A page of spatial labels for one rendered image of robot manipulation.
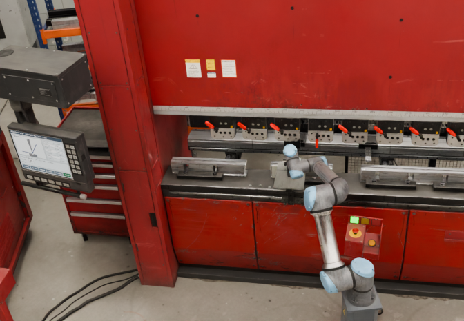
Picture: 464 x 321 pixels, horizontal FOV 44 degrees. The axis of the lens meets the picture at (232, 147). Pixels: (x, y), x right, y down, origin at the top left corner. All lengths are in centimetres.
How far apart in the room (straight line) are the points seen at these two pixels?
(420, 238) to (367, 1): 156
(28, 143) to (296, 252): 187
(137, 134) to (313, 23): 121
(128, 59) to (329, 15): 110
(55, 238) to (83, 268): 47
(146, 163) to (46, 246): 161
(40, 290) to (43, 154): 159
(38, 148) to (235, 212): 134
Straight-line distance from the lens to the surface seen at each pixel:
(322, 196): 290
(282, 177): 353
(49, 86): 298
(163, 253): 409
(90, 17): 322
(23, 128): 326
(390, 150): 389
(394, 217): 375
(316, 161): 327
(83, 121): 444
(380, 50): 324
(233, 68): 334
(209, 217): 389
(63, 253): 483
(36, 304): 452
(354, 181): 372
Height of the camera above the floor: 315
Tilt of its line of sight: 34 degrees down
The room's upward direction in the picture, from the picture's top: 5 degrees counter-clockwise
